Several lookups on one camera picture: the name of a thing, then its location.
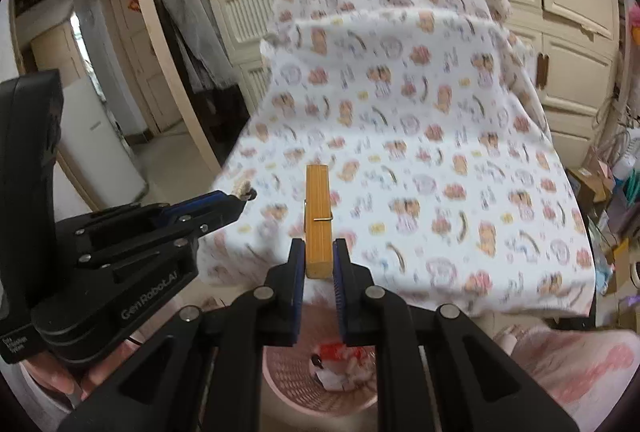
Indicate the black lighter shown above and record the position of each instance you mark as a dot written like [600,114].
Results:
[317,361]

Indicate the hanging grey clothes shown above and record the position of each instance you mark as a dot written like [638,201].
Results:
[207,64]

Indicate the pink plastic waste basket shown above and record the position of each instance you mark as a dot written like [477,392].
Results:
[290,375]

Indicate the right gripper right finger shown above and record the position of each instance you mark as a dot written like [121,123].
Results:
[436,370]

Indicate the white tissue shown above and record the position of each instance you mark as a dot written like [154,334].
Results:
[351,378]

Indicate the wooden clothespin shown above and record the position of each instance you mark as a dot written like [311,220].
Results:
[318,223]

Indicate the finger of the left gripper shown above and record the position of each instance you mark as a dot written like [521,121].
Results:
[202,215]

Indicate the wooden door frame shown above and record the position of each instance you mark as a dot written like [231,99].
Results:
[175,85]

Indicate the bear print sheet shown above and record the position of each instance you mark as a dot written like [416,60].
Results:
[443,178]

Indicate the cardboard box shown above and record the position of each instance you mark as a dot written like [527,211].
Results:
[587,186]

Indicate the red snack bag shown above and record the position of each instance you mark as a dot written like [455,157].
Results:
[340,353]

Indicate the person's left hand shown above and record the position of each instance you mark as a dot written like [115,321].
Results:
[51,374]

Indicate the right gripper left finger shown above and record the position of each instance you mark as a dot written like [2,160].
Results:
[202,371]

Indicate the white refrigerator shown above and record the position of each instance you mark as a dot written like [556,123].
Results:
[94,151]

